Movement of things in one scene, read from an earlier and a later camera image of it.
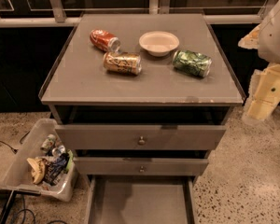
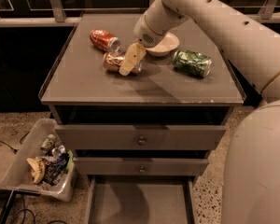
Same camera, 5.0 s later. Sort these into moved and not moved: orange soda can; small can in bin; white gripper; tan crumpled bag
Moved: white gripper
Not moved: orange soda can; tan crumpled bag; small can in bin
